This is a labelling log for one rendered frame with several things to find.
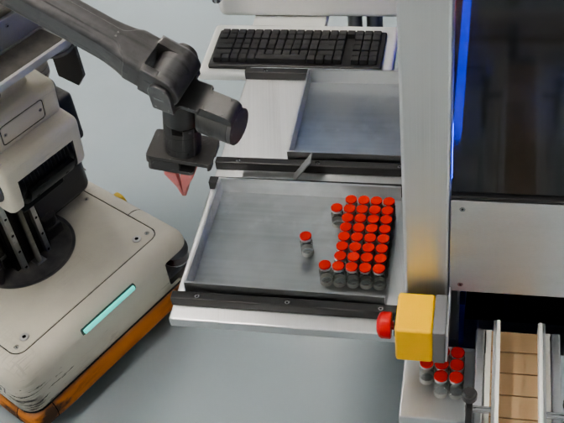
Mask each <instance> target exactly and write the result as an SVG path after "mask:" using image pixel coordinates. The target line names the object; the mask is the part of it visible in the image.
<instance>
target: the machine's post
mask: <svg viewBox="0 0 564 423"><path fill-rule="evenodd" d="M455 4H456V0H396V13H397V40H398V68H399V123H400V151H401V179H402V207H403V234H404V262H405V293H409V294H422V295H434V296H436V295H447V296H449V268H450V223H451V192H452V132H453V90H454V47H455Z"/></svg>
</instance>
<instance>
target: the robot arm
mask: <svg viewBox="0 0 564 423"><path fill-rule="evenodd" d="M0 4H2V5H3V6H5V7H6V8H9V9H11V10H13V11H14V12H15V13H18V14H20V15H21V16H23V17H25V18H27V19H28V20H30V21H32V22H34V23H36V24H38V25H39V26H41V27H43V28H44V29H47V30H49V31H50V32H51V33H53V34H56V35H58V36H59V37H61V38H62V39H65V40H66V41H68V42H70V43H72V44H73V45H75V46H77V47H79V48H81V49H82V50H84V51H86V52H88V53H89V54H91V55H94V56H95V57H97V58H98V59H99V60H102V61H103V62H105V63H106V64H107V65H109V66H110V67H112V68H113V69H114V70H115V71H116V72H117V73H118V74H119V75H120V76H121V77H122V78H123V79H125V80H127V81H129V82H131V83H133V84H134V85H135V86H137V87H138V90H140V91H141V92H143V93H145V94H147V95H148V96H149V98H150V101H151V103H152V106H153V108H156V109H159V110H161V111H162V116H163V129H160V128H159V129H156V131H155V133H154V136H153V138H152V140H151V142H150V145H149V147H148V150H147V152H146V160H147V161H148V162H149V168H150V169H152V170H162V171H164V174H165V175H166V176H167V177H168V178H169V179H170V180H171V181H172V182H173V183H174V184H175V186H176V187H177V188H178V190H179V191H180V193H181V195H183V196H186V194H187V192H188V190H189V186H190V182H191V180H192V179H193V177H194V174H195V172H196V168H197V167H202V168H207V171H210V170H211V169H212V166H213V160H214V158H215V157H216V156H217V151H218V149H219V146H220V143H219V140H220V141H223V142H224V143H227V144H231V145H235V144H237V143H238V142H239V141H240V139H241V138H242V136H243V134H244V132H245V130H246V127H247V124H248V110H247V109H246V108H244V107H243V106H242V104H241V103H240V102H239V101H238V100H236V99H233V98H231V97H228V96H226V95H223V94H221V93H219V92H217V91H213V90H214V87H213V85H210V84H208V83H205V82H203V81H199V80H198V77H199V75H200V74H201V73H200V68H201V62H200V61H199V59H198V55H197V53H196V51H195V49H194V48H192V47H191V46H190V45H188V44H185V43H177V42H175V41H174V40H172V39H170V38H168V37H166V36H164V35H163V36H162V38H159V37H157V36H155V35H154V34H151V33H150V32H148V31H147V30H144V29H136V28H134V27H132V26H129V25H127V24H125V23H122V22H119V21H117V20H116V19H114V18H112V17H110V16H108V15H106V14H105V13H103V12H101V11H99V10H97V9H96V8H94V7H92V6H90V5H89V4H87V3H84V2H82V0H0ZM201 134H204V135H206V136H203V135H201Z"/></svg>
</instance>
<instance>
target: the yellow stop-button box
mask: <svg viewBox="0 0 564 423"><path fill-rule="evenodd" d="M447 307H448V296H447V295H436V296H434V295H422V294H409V293H400V294H399V296H398V305H397V312H396V315H395V317H394V338H395V356H396V358H397V359H402V360H413V361H424V362H431V361H433V363H444V362H445V357H446V329H447Z"/></svg>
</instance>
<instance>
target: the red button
mask: <svg viewBox="0 0 564 423"><path fill-rule="evenodd" d="M392 330H394V321H393V312H392V311H382V312H380V313H379V315H378V318H377V325H376V331H377V333H378V336H379V337H380V338H383V339H390V338H391V337H392Z"/></svg>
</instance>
